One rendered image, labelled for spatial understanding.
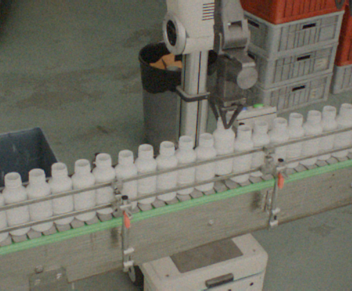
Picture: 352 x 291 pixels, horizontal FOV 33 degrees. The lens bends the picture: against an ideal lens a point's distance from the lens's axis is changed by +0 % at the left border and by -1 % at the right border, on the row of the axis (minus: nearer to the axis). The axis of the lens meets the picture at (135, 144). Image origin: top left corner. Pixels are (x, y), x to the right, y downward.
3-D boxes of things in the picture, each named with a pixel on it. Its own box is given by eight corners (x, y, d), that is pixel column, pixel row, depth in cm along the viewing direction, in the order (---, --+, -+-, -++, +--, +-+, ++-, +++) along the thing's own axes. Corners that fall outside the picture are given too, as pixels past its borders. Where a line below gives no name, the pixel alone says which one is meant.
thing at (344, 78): (333, 95, 433) (339, 67, 421) (298, 73, 464) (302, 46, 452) (396, 80, 455) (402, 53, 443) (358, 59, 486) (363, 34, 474)
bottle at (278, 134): (267, 176, 174) (274, 127, 165) (259, 164, 179) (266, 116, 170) (286, 173, 175) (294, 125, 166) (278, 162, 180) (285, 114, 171)
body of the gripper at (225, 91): (224, 109, 153) (226, 82, 150) (205, 93, 162) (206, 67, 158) (246, 104, 156) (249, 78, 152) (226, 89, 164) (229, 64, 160)
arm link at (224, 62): (233, 46, 155) (213, 49, 153) (247, 55, 150) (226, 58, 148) (231, 71, 159) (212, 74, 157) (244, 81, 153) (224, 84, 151)
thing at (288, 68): (265, 90, 390) (269, 59, 378) (228, 66, 420) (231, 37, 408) (334, 72, 414) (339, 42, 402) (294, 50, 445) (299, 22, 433)
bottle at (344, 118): (339, 161, 181) (350, 113, 172) (323, 152, 185) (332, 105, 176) (351, 154, 184) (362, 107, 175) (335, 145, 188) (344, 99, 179)
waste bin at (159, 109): (154, 178, 345) (157, 77, 310) (126, 139, 380) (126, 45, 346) (224, 162, 359) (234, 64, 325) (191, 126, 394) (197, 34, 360)
